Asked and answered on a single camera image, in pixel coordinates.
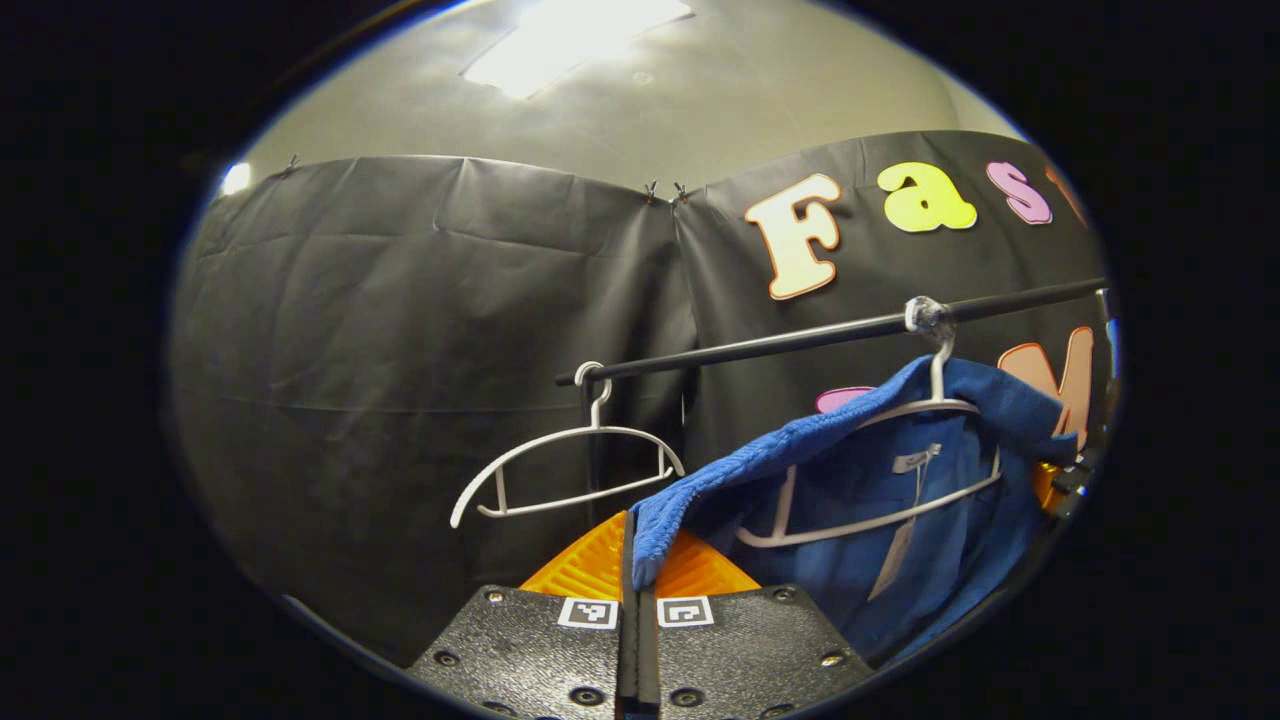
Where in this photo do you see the white hanger with taped hook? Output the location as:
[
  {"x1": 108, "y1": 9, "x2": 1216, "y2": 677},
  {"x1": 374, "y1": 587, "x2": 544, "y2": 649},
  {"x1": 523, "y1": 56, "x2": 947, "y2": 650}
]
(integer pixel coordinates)
[{"x1": 737, "y1": 296, "x2": 1004, "y2": 549}]

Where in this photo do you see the blue corduroy shirt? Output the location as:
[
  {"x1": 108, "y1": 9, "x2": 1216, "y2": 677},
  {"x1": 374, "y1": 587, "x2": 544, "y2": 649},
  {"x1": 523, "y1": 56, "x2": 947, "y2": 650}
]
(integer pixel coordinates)
[{"x1": 630, "y1": 355, "x2": 1081, "y2": 666}]

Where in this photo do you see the black clothes rack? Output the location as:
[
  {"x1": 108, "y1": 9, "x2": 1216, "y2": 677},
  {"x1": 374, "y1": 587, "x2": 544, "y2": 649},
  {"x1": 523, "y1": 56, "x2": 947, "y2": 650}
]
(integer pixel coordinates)
[{"x1": 555, "y1": 278, "x2": 1119, "y2": 521}]

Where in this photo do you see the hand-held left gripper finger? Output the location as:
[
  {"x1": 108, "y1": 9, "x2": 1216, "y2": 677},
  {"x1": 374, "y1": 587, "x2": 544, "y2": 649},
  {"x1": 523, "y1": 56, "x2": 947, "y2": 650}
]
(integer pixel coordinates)
[
  {"x1": 405, "y1": 510, "x2": 639, "y2": 720},
  {"x1": 638, "y1": 530, "x2": 877, "y2": 720}
]

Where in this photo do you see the empty white hanger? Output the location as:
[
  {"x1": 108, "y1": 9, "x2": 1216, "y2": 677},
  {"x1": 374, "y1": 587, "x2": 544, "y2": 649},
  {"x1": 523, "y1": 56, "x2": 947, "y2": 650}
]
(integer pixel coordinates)
[{"x1": 450, "y1": 360, "x2": 687, "y2": 529}]

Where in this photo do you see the black backdrop cloth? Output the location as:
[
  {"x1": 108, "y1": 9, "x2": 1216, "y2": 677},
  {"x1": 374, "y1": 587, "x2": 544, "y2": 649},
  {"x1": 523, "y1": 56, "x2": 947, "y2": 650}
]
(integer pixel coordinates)
[{"x1": 168, "y1": 128, "x2": 1121, "y2": 666}]

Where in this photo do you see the rectangular ceiling light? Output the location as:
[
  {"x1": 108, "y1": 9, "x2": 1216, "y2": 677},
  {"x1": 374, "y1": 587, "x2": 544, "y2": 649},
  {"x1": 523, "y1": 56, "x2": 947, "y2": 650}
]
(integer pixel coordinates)
[{"x1": 462, "y1": 0, "x2": 694, "y2": 101}]

